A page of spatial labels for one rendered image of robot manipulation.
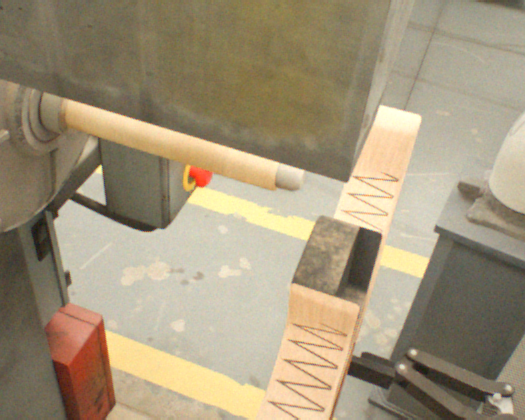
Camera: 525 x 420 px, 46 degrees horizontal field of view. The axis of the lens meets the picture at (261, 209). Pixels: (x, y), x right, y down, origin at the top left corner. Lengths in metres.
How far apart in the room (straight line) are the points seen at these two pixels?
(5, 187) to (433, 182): 2.16
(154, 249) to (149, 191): 1.28
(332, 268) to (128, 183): 0.51
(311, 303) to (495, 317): 1.09
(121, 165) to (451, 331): 0.94
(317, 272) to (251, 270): 1.68
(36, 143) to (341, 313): 0.29
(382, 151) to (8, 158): 0.30
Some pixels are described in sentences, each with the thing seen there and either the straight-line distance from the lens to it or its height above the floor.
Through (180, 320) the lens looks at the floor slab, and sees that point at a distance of 1.93.
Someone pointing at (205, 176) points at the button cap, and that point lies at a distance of 0.88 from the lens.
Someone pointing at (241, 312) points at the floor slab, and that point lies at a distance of 1.96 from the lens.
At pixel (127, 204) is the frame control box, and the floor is 0.95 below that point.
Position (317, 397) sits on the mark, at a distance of 0.44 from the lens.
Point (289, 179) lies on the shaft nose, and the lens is 0.47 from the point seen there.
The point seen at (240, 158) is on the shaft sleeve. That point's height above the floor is 1.26.
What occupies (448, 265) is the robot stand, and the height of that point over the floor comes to 0.60.
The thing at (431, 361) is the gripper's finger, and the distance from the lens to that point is 0.60.
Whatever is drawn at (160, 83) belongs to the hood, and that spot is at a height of 1.41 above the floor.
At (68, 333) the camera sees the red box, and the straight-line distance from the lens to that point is 1.17.
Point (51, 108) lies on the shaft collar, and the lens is 0.53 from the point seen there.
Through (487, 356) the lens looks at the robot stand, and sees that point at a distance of 1.56.
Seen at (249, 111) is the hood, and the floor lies 1.41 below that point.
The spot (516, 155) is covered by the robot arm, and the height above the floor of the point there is 0.87.
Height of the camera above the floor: 1.55
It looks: 43 degrees down
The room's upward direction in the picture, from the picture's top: 7 degrees clockwise
